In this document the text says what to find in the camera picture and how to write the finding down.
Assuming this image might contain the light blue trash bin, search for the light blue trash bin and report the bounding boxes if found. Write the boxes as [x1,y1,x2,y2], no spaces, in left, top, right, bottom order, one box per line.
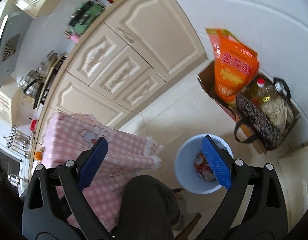
[174,134,233,194]

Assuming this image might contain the lower kitchen cabinets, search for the lower kitchen cabinets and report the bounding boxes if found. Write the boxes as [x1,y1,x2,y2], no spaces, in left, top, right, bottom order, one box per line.
[31,0,206,152]

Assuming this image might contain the pink checkered tablecloth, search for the pink checkered tablecloth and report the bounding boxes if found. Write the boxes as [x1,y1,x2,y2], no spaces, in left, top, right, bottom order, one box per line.
[42,112,164,231]

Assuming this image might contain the hanging utensil rack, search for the hanging utensil rack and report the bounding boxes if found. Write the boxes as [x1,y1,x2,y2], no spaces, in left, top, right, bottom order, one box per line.
[3,126,31,159]

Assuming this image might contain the dark patterned tote bag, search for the dark patterned tote bag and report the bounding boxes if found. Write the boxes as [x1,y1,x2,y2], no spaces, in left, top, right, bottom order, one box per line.
[234,93,283,151]

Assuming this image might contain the red container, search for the red container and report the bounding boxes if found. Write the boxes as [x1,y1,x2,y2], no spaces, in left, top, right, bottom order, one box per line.
[30,118,37,132]

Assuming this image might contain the person's dark trouser leg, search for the person's dark trouser leg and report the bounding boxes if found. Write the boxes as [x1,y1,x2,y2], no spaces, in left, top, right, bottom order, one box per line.
[112,174,186,239]

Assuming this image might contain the cooking oil bottle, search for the cooking oil bottle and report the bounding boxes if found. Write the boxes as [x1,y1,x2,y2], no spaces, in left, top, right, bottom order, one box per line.
[250,77,294,134]

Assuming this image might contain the left upper cabinet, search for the left upper cabinet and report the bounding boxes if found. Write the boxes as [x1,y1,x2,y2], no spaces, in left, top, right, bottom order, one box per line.
[0,77,27,127]

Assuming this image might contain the steel stock pot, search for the steel stock pot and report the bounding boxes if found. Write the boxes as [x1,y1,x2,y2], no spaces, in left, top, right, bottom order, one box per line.
[18,69,44,98]

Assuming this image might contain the black gas stove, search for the black gas stove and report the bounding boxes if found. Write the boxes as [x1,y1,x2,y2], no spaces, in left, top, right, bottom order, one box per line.
[33,53,67,109]

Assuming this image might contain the steel wok pan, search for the steel wok pan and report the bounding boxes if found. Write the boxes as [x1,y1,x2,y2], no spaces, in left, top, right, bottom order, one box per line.
[38,50,58,79]

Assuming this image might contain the cardboard box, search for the cardboard box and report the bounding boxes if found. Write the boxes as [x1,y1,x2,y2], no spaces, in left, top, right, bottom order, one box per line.
[198,62,301,154]

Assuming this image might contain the orange rice bag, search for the orange rice bag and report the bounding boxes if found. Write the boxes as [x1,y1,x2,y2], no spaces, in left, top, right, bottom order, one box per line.
[205,28,260,105]

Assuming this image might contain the pink utensil holder cup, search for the pink utensil holder cup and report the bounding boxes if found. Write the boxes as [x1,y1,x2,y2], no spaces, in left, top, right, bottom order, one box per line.
[64,29,81,44]

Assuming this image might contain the range hood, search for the range hood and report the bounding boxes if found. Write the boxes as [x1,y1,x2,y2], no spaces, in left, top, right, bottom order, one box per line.
[0,11,33,88]

